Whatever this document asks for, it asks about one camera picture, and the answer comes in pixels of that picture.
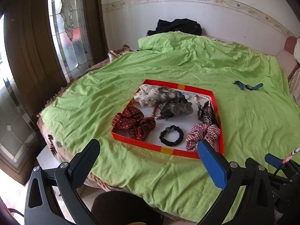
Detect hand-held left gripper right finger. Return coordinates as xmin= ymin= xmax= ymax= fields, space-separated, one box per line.
xmin=197 ymin=139 xmax=275 ymax=225

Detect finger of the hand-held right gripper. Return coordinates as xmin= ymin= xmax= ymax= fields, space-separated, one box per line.
xmin=264 ymin=153 xmax=296 ymax=181

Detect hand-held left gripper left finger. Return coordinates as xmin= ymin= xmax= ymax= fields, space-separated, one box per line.
xmin=24 ymin=139 xmax=101 ymax=225

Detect red plaid scrunchie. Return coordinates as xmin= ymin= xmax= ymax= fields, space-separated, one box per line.
xmin=186 ymin=122 xmax=221 ymax=152

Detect black hair tie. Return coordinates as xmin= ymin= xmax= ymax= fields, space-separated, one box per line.
xmin=159 ymin=125 xmax=185 ymax=146

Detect black hair claw clips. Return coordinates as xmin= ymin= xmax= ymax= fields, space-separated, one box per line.
xmin=197 ymin=100 xmax=220 ymax=127

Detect red cardboard box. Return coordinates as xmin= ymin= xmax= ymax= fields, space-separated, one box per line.
xmin=111 ymin=79 xmax=225 ymax=160

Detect dark red dotted scrunchie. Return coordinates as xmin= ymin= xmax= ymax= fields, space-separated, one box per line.
xmin=112 ymin=105 xmax=156 ymax=141

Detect pearl bracelet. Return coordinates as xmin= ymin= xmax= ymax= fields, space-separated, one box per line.
xmin=193 ymin=94 xmax=209 ymax=106

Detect grey scrunchie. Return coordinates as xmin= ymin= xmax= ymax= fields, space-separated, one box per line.
xmin=157 ymin=89 xmax=194 ymax=120

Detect red and white bracelet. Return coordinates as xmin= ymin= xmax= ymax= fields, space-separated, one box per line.
xmin=151 ymin=104 xmax=163 ymax=120

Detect white scrunchie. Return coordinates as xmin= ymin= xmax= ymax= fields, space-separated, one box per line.
xmin=133 ymin=84 xmax=162 ymax=107

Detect dark round stool seat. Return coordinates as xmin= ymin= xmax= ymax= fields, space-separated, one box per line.
xmin=91 ymin=191 xmax=164 ymax=225

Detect green bed sheet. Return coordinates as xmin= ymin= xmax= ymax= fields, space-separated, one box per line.
xmin=39 ymin=31 xmax=292 ymax=223

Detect pink upholstered chair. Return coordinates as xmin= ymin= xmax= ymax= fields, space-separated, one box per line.
xmin=277 ymin=36 xmax=300 ymax=94

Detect wooden door with leaded glass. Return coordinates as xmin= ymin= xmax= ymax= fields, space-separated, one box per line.
xmin=0 ymin=0 xmax=108 ymax=185

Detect black cloth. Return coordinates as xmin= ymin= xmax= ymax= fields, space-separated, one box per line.
xmin=147 ymin=18 xmax=202 ymax=37

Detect white striped sleeved cable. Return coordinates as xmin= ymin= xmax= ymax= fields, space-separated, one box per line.
xmin=282 ymin=147 xmax=300 ymax=165

